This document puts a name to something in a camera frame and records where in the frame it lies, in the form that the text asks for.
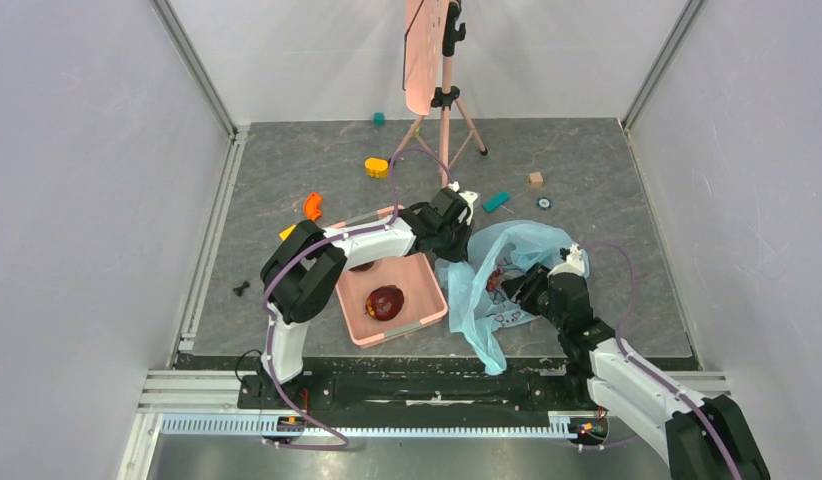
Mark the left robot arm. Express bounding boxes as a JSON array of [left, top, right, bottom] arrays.
[[260, 182, 479, 408]]

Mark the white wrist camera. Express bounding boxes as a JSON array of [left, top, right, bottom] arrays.
[[548, 243, 588, 278], [447, 181, 479, 225]]

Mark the pink tripod stand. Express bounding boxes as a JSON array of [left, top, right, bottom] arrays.
[[391, 0, 488, 185]]

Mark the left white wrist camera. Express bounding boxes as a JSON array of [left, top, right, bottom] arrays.
[[447, 181, 479, 225]]

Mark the yellow toy block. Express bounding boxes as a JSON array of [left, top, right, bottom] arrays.
[[364, 157, 390, 179]]

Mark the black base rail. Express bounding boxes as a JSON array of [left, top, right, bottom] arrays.
[[234, 351, 600, 438]]

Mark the light blue plastic bag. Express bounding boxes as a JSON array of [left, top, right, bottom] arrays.
[[435, 220, 577, 375]]

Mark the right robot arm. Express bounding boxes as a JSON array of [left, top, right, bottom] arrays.
[[501, 264, 771, 479]]

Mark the pink plastic basket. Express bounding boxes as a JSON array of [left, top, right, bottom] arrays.
[[324, 205, 449, 350]]

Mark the red fake apple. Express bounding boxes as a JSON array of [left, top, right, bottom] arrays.
[[365, 285, 405, 322]]

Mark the small wooden cube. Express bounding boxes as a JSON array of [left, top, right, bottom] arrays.
[[527, 172, 544, 188]]

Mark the small yellow block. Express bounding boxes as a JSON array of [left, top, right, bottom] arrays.
[[279, 224, 296, 241]]

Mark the orange curved toy block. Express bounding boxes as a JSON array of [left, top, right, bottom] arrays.
[[302, 192, 323, 222]]

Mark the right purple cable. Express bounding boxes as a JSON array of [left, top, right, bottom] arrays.
[[579, 239, 744, 480]]

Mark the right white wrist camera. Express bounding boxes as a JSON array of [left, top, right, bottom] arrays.
[[548, 243, 588, 278]]

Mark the small black bow piece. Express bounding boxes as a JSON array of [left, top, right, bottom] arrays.
[[232, 281, 250, 297]]

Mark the teal long block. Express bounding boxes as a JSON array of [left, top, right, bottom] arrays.
[[482, 191, 511, 213]]

